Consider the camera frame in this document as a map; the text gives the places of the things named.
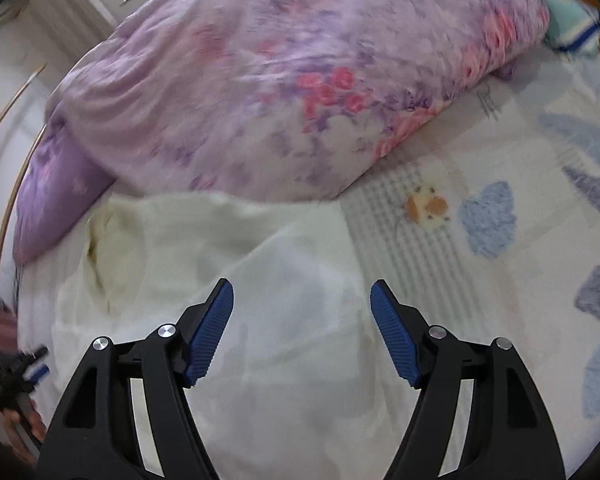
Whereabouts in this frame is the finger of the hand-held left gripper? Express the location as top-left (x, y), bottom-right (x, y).
top-left (11, 345), bottom-right (51, 386)

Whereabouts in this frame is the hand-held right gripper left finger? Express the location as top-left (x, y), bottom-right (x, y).
top-left (36, 279), bottom-right (235, 480)

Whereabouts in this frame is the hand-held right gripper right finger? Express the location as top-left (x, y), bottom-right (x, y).
top-left (370, 279), bottom-right (567, 480)

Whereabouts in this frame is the white garment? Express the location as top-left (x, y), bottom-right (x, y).
top-left (17, 192), bottom-right (421, 480)

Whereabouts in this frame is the person's left hand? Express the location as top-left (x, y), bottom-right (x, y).
top-left (5, 402), bottom-right (48, 443)

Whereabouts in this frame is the patterned white bed sheet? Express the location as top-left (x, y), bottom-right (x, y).
top-left (10, 35), bottom-right (600, 480)

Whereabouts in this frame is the purple floral quilt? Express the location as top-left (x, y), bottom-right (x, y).
top-left (12, 0), bottom-right (553, 266)

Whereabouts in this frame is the teal striped cloth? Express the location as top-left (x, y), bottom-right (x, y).
top-left (542, 0), bottom-right (600, 58)

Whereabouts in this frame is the wooden bed frame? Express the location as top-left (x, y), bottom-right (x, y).
top-left (0, 62), bottom-right (48, 311)

